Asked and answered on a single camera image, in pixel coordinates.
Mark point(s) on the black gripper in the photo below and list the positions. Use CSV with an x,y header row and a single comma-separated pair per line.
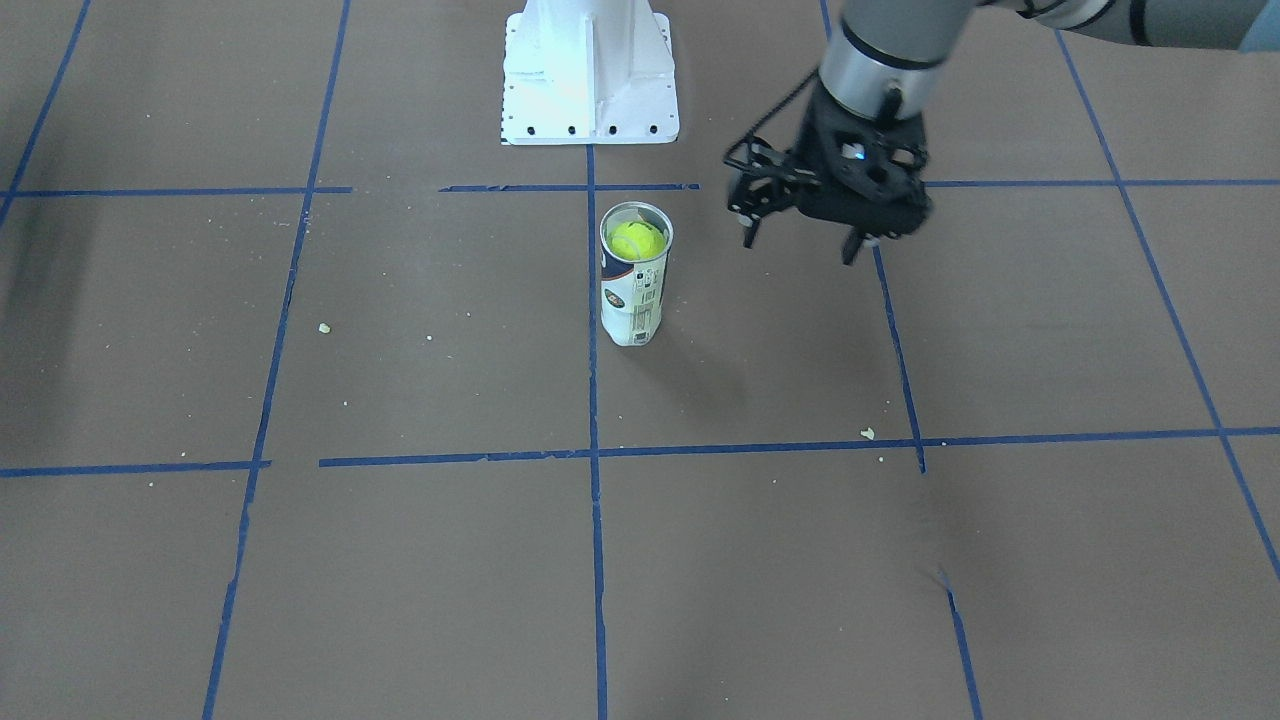
x,y
818,150

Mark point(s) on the yellow tennis ball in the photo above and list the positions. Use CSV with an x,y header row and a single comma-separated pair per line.
x,y
636,242

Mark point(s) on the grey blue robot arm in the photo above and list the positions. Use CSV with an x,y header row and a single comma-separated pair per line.
x,y
884,58

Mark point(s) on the clear tennis ball can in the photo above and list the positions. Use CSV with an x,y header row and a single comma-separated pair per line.
x,y
631,294

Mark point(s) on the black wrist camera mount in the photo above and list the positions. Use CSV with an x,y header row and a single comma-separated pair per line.
x,y
764,182

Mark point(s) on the white camera stand post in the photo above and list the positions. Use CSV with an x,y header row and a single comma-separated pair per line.
x,y
580,72

